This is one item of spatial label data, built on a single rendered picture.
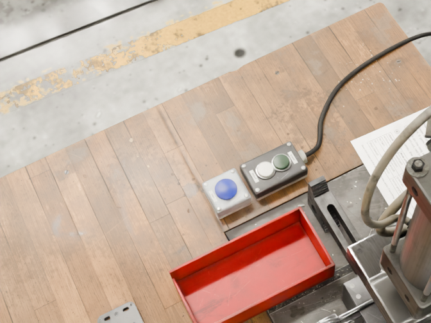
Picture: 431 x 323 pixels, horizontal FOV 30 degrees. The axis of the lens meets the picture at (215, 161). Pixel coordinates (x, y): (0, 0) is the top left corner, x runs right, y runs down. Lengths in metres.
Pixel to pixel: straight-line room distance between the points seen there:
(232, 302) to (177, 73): 1.41
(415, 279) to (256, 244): 0.49
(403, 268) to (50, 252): 0.70
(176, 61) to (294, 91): 1.19
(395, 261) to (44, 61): 1.97
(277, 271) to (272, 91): 0.36
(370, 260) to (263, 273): 0.29
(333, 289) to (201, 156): 0.35
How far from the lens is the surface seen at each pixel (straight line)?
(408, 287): 1.01
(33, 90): 2.76
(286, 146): 1.46
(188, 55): 2.71
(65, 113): 2.68
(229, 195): 1.42
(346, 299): 1.35
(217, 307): 1.38
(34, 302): 1.46
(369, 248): 1.17
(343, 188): 1.46
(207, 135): 1.52
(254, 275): 1.40
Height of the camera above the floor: 2.23
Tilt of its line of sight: 63 degrees down
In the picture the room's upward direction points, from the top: 12 degrees counter-clockwise
